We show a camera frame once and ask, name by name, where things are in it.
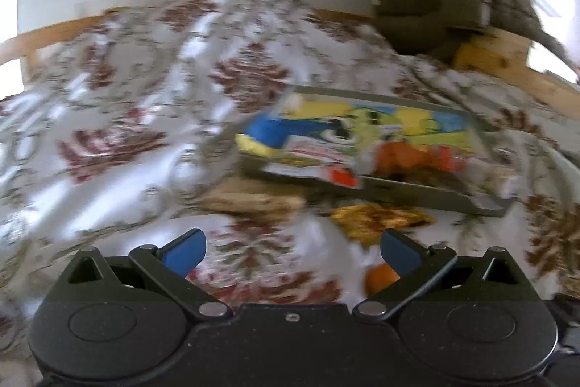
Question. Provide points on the small orange fruit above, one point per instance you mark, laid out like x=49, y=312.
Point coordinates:
x=380, y=278

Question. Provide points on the metal tray with cartoon print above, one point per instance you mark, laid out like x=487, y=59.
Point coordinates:
x=408, y=192

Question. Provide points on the white and red snack packet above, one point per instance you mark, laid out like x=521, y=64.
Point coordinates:
x=317, y=155

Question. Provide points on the wooden bed frame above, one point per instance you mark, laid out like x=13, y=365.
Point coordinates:
x=498, y=51

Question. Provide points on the floral satin blanket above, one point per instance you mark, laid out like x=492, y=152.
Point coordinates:
x=136, y=97

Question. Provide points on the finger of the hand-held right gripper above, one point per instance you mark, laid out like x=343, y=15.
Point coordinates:
x=568, y=332

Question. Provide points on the brown grain bar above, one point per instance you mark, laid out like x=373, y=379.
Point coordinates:
x=253, y=199

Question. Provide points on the window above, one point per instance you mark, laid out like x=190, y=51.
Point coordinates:
x=9, y=1

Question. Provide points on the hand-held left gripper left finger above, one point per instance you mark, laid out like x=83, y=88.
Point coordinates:
x=183, y=254

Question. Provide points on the golden crinkled snack wrapper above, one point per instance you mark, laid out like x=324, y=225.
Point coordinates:
x=380, y=219

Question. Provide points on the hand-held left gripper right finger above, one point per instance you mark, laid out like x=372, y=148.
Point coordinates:
x=398, y=253

